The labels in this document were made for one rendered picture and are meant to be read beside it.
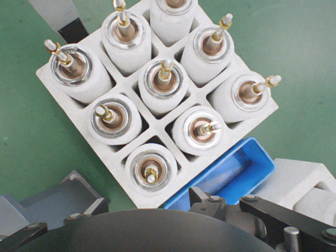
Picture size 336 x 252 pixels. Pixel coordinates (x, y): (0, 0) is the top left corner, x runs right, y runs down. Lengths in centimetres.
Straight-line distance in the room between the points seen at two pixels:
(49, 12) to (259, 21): 63
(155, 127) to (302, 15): 67
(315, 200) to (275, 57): 46
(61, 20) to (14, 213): 39
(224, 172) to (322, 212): 26
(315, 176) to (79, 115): 55
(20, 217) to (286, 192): 52
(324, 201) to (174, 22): 47
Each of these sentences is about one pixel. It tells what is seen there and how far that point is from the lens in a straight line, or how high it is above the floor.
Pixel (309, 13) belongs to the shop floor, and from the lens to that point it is 94.
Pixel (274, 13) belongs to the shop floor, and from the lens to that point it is 86.
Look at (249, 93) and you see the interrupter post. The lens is 40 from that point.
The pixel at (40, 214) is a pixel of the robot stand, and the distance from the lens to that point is 43.
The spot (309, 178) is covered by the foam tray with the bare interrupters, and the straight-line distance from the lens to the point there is 57.
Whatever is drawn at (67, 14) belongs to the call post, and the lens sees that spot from 55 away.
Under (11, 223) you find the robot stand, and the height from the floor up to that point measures 30.
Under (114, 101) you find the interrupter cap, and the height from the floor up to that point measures 25.
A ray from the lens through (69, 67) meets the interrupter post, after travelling 39.
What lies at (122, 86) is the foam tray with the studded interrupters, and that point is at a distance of 46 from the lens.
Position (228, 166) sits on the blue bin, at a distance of 66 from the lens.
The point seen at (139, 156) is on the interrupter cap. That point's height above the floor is 25.
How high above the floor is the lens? 62
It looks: 83 degrees down
